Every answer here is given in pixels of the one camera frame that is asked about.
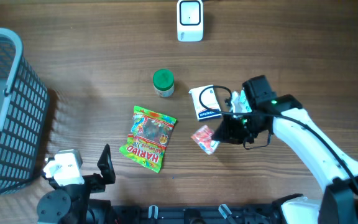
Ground green lid jar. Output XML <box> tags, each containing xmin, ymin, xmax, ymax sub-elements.
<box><xmin>152</xmin><ymin>69</ymin><xmax>175</xmax><ymax>98</ymax></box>

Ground small red snack packet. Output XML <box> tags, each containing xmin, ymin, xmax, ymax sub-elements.
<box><xmin>191</xmin><ymin>125</ymin><xmax>220</xmax><ymax>155</ymax></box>

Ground Haribo gummy candy bag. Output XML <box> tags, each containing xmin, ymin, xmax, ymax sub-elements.
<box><xmin>119</xmin><ymin>106</ymin><xmax>177</xmax><ymax>173</ymax></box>

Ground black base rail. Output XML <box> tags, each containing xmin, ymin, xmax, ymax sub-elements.
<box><xmin>105</xmin><ymin>204</ymin><xmax>283</xmax><ymax>224</ymax></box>

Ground white blue plaster box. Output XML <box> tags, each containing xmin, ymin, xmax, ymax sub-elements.
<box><xmin>189</xmin><ymin>85</ymin><xmax>221</xmax><ymax>121</ymax></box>

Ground white barcode scanner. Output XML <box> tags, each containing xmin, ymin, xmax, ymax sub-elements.
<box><xmin>177</xmin><ymin>0</ymin><xmax>204</xmax><ymax>42</ymax></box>

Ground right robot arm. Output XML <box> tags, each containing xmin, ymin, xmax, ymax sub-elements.
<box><xmin>212</xmin><ymin>75</ymin><xmax>358</xmax><ymax>223</ymax></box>

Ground grey plastic mesh basket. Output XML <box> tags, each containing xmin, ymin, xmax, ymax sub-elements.
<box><xmin>0</xmin><ymin>28</ymin><xmax>50</xmax><ymax>189</ymax></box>

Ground teal tissue pack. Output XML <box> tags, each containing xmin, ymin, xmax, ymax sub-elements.
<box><xmin>230</xmin><ymin>88</ymin><xmax>253</xmax><ymax>114</ymax></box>

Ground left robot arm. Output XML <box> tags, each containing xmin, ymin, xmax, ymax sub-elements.
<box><xmin>37</xmin><ymin>144</ymin><xmax>121</xmax><ymax>223</ymax></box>

